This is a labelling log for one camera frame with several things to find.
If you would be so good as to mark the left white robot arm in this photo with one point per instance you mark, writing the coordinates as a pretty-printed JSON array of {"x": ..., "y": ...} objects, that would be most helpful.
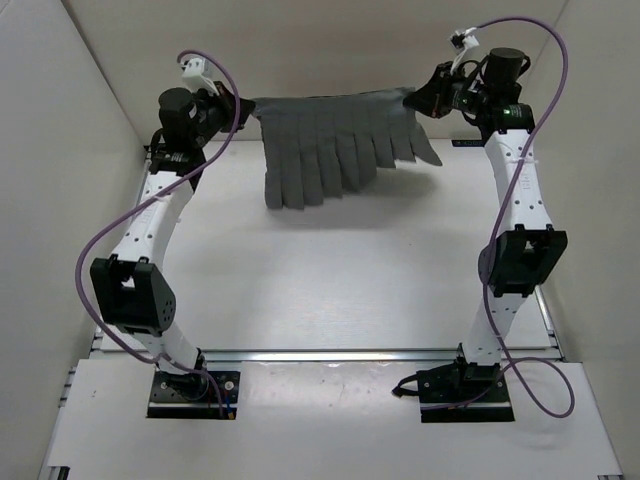
[{"x": 132, "y": 293}]

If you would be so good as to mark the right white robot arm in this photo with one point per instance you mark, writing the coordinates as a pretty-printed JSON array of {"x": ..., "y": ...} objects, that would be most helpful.
[{"x": 524, "y": 246}]

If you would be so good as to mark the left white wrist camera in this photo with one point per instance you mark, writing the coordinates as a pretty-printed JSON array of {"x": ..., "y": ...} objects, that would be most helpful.
[{"x": 197, "y": 75}]

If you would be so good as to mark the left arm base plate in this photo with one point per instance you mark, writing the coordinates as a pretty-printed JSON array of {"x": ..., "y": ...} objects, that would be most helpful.
[{"x": 190, "y": 397}]

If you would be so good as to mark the grey pleated skirt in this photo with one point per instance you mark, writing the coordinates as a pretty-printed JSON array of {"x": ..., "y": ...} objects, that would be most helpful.
[{"x": 325, "y": 146}]

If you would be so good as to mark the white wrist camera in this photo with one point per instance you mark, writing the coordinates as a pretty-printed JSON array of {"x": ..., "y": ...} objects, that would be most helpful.
[
  {"x": 462, "y": 41},
  {"x": 197, "y": 75}
]

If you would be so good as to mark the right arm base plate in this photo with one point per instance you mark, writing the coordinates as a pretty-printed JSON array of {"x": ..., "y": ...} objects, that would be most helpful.
[{"x": 444, "y": 401}]

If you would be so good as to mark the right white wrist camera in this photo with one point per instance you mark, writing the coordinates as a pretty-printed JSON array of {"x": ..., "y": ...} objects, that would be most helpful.
[{"x": 462, "y": 41}]

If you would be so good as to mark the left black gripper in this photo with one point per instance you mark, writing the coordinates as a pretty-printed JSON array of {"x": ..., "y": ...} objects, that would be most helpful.
[{"x": 225, "y": 96}]

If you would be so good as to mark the blue table label right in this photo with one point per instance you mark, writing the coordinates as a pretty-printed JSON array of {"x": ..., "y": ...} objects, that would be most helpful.
[{"x": 461, "y": 143}]

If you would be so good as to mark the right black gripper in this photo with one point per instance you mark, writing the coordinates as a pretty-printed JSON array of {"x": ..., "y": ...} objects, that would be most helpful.
[{"x": 441, "y": 111}]

